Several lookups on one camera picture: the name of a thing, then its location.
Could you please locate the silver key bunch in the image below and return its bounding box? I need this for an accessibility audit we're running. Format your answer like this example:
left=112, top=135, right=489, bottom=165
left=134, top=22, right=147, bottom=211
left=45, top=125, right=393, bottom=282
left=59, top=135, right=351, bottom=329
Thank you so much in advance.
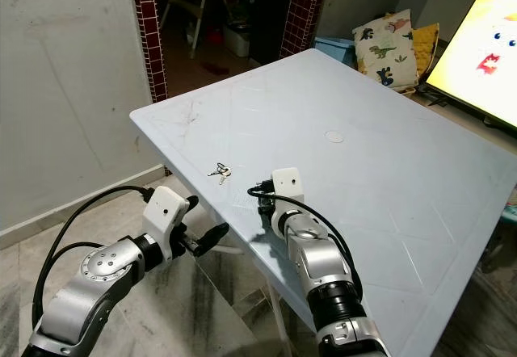
left=207, top=162, right=232, bottom=185

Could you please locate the pale blue plastic table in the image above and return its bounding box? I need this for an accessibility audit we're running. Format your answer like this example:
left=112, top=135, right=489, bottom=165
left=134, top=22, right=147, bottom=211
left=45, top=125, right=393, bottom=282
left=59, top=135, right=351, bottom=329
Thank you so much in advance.
left=129, top=48, right=517, bottom=357

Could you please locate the white table leg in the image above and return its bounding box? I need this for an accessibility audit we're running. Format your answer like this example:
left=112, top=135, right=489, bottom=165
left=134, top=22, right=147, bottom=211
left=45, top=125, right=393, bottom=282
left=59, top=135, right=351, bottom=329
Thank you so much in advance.
left=265, top=291, right=293, bottom=357

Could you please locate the white plastic bin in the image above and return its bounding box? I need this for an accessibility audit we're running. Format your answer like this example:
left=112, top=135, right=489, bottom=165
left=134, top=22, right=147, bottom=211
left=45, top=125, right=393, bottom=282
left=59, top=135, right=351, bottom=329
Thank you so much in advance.
left=221, top=21, right=252, bottom=58

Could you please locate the light blue plastic box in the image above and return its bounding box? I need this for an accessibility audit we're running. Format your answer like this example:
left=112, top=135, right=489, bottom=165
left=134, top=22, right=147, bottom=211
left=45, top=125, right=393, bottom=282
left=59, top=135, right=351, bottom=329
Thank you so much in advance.
left=314, top=36, right=358, bottom=69

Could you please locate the maroon tiled door pillar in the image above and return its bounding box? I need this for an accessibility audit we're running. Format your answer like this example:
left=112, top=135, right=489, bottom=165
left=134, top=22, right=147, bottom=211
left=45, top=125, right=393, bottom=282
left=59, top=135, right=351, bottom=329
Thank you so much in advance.
left=128, top=0, right=170, bottom=105
left=278, top=0, right=331, bottom=60

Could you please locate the white dinosaur print pillow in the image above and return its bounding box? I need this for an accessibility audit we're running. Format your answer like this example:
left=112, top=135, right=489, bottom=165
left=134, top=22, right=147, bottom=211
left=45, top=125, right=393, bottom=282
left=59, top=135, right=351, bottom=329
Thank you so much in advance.
left=352, top=9, right=422, bottom=92

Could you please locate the yellow patterned pillow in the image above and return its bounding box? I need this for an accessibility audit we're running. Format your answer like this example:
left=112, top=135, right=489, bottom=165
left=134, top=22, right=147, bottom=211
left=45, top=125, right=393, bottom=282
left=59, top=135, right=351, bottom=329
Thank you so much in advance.
left=412, top=22, right=442, bottom=89

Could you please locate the flat screen television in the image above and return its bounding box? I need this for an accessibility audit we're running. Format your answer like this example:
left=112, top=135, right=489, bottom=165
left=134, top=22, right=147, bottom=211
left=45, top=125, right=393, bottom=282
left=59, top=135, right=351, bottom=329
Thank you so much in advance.
left=424, top=0, right=517, bottom=129

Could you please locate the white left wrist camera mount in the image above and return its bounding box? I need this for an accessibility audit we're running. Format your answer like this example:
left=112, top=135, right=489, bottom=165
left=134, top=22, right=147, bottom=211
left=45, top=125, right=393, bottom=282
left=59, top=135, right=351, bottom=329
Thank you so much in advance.
left=143, top=184, right=191, bottom=250

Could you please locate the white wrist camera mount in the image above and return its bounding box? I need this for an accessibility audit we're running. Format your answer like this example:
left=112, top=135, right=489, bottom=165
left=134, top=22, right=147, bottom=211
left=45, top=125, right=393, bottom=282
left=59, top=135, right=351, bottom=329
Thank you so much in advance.
left=271, top=166, right=305, bottom=213
left=143, top=184, right=191, bottom=250

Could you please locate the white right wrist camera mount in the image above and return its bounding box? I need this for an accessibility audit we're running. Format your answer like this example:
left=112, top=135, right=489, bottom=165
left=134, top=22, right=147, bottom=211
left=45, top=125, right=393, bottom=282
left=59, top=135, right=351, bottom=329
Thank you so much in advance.
left=271, top=166, right=305, bottom=213

